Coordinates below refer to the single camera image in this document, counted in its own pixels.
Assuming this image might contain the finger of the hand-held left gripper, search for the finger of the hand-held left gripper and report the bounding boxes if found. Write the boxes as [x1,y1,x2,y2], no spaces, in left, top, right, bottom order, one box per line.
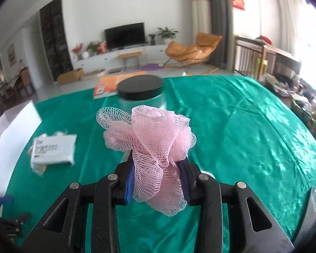
[0,195,13,217]
[0,213,31,243]

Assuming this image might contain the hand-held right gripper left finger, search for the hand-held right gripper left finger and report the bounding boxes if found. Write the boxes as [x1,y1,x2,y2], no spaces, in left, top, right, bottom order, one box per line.
[21,161,136,253]

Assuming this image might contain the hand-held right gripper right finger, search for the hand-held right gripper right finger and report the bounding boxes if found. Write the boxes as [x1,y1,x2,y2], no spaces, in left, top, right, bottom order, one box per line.
[178,161,295,253]

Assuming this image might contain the pink mesh bath sponge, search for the pink mesh bath sponge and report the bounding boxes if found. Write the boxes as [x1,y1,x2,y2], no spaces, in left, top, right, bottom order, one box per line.
[96,105,197,217]

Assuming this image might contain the white plastic packet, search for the white plastic packet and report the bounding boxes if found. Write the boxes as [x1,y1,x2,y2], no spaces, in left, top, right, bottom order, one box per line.
[28,130,71,176]

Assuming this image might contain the white box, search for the white box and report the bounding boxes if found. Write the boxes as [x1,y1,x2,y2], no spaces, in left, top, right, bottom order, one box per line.
[0,101,43,190]

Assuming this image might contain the green tablecloth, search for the green tablecloth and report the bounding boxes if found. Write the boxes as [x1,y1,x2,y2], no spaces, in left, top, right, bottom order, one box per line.
[0,74,316,253]

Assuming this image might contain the clear jar with black lid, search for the clear jar with black lid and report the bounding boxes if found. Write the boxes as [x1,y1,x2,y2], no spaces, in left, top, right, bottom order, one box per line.
[117,74,165,111]

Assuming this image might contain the orange book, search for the orange book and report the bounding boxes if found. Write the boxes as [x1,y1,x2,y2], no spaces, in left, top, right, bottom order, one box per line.
[93,71,148,100]

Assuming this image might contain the purple floor mat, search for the purple floor mat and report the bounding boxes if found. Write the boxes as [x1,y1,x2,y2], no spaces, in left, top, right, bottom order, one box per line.
[139,63,166,71]

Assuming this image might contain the cardboard box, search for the cardboard box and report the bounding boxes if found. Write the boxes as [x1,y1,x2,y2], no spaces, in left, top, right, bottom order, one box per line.
[57,69,84,86]

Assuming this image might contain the white flat device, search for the white flat device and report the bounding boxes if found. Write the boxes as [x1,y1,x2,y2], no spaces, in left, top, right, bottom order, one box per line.
[304,187,316,222]

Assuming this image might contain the white television cabinet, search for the white television cabinet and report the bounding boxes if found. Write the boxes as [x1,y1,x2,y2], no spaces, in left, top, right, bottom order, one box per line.
[72,44,171,70]

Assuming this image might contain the small wooden stool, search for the small wooden stool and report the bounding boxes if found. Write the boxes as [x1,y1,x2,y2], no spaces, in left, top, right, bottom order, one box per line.
[117,52,143,70]

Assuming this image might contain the orange lounge chair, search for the orange lounge chair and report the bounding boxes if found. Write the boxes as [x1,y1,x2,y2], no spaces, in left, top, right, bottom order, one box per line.
[165,32,223,67]

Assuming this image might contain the pile of clutter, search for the pile of clutter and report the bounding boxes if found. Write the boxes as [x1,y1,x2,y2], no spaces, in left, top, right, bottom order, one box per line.
[263,74,316,140]

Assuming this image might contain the green red potted plant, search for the green red potted plant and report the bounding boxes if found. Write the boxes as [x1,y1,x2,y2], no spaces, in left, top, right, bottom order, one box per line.
[86,41,102,56]

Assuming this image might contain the red flower plant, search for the red flower plant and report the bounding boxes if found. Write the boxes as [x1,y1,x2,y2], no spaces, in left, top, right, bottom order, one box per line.
[72,43,84,60]

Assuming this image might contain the black television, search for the black television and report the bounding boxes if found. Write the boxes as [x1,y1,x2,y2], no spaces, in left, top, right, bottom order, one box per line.
[104,23,146,50]

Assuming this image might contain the dark wooden bench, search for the dark wooden bench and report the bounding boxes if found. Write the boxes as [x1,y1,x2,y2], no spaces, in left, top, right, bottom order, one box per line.
[233,35,302,81]

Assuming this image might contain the dark bookshelf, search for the dark bookshelf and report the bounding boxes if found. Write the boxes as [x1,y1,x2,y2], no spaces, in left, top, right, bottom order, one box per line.
[39,0,74,81]

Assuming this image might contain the grey curtain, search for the grey curtain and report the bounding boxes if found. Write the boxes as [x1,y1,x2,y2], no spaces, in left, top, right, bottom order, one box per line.
[201,0,235,70]

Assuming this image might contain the white standing air conditioner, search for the white standing air conditioner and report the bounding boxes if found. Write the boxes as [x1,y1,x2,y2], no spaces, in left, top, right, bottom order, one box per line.
[191,0,212,36]

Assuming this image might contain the white curtain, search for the white curtain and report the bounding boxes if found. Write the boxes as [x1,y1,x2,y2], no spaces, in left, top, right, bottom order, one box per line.
[275,0,310,58]

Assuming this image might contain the wall picture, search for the wall picture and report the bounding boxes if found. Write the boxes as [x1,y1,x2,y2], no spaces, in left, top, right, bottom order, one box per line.
[7,43,16,66]

